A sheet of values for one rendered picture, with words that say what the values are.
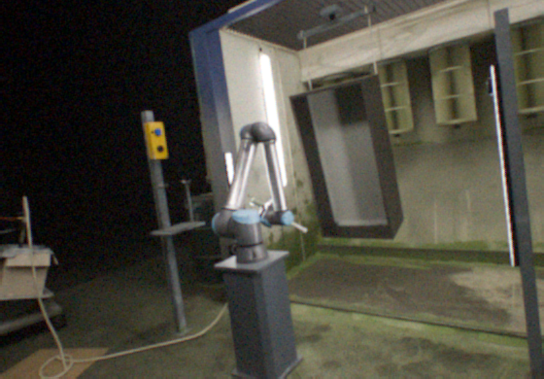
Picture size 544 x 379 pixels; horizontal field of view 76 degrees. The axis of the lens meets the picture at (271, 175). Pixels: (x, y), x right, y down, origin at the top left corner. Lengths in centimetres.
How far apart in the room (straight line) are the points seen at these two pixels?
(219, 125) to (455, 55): 216
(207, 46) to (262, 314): 202
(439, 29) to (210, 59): 202
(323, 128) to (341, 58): 105
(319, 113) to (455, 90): 124
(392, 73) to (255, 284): 257
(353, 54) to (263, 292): 266
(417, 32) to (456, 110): 79
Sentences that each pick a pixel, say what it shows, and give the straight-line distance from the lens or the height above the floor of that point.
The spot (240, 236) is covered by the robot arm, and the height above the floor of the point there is 79.
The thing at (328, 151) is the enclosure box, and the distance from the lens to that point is 310.
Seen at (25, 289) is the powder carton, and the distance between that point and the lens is 357.
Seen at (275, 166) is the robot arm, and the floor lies 113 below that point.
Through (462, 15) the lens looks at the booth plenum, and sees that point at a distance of 363.
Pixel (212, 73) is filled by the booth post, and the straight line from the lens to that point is 292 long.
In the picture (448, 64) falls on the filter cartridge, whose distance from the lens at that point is 362.
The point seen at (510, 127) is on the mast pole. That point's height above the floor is 118.
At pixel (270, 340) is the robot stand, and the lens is 202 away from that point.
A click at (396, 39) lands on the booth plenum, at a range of 371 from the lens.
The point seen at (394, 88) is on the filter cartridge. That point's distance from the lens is 373.
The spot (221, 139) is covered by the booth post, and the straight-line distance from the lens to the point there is 284.
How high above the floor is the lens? 119
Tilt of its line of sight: 3 degrees down
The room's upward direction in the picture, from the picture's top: 8 degrees counter-clockwise
